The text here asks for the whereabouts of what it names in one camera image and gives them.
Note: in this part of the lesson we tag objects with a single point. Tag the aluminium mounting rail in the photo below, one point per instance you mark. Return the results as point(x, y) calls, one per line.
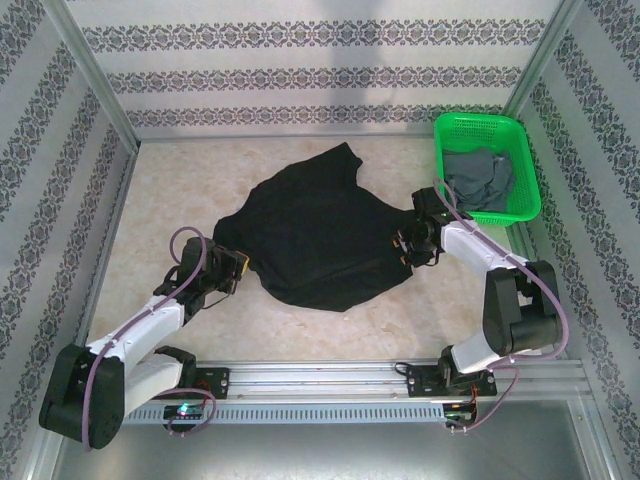
point(320, 380)

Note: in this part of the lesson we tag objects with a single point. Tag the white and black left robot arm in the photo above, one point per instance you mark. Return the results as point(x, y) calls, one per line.
point(150, 315)

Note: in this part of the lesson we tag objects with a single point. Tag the aluminium frame post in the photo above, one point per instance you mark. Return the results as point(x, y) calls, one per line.
point(90, 65)
point(542, 55)

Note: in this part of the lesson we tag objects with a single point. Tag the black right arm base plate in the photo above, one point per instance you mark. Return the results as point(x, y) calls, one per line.
point(425, 382)

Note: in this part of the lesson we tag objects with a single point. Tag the black t-shirt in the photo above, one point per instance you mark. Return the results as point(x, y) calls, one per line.
point(320, 235)

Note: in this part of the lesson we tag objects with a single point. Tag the green plastic basket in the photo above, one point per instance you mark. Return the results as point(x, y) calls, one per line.
point(480, 127)

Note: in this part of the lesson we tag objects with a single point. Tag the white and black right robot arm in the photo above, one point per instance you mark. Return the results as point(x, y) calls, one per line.
point(475, 245)

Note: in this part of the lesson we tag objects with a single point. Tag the grey t-shirt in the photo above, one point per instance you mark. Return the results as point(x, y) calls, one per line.
point(475, 175)

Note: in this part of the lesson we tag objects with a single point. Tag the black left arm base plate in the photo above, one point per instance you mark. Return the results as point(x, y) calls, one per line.
point(212, 382)

